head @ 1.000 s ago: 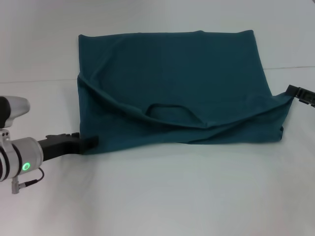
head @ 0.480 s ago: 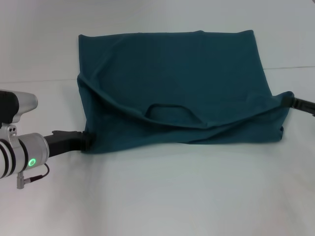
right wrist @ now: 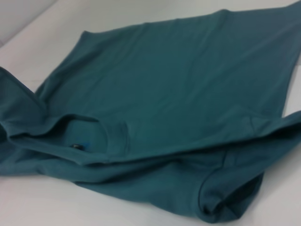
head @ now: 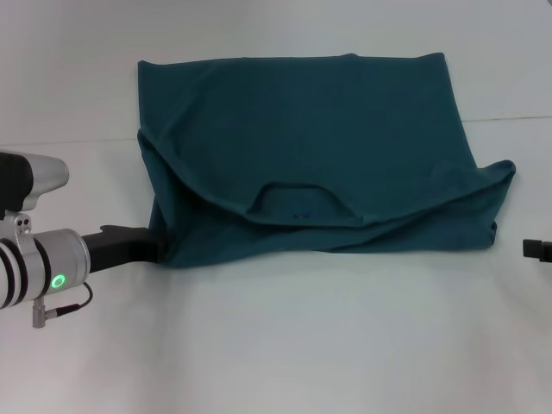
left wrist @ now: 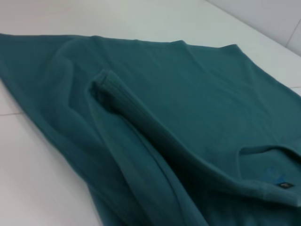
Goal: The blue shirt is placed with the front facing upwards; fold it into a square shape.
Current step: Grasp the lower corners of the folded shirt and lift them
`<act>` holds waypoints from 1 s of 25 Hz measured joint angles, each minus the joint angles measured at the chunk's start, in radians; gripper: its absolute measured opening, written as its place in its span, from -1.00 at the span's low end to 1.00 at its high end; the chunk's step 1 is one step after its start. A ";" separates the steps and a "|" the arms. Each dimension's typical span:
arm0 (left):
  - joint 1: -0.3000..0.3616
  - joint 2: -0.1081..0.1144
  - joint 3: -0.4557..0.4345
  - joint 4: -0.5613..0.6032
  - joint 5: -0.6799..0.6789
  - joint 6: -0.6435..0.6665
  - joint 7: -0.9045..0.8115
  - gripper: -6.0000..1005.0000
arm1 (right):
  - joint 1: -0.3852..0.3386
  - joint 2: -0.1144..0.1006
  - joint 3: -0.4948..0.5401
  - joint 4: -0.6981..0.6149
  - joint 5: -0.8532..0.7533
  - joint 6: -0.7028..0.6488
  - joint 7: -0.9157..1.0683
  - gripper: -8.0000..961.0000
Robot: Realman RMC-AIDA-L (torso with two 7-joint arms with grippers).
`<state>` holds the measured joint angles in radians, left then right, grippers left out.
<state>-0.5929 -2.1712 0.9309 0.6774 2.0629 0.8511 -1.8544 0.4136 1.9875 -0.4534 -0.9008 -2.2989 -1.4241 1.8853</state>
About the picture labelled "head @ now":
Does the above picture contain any teal FREE print t-shirt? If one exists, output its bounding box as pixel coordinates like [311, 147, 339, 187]
[136, 52, 518, 271]

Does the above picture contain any silver left camera mount bracket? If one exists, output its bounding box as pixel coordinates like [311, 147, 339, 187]
[0, 210, 34, 243]

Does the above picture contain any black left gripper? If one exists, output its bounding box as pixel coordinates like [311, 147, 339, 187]
[80, 223, 168, 273]

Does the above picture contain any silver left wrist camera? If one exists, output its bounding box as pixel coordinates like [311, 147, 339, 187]
[0, 150, 71, 213]

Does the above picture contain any left arm connector cable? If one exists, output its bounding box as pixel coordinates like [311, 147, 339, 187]
[31, 281, 95, 329]

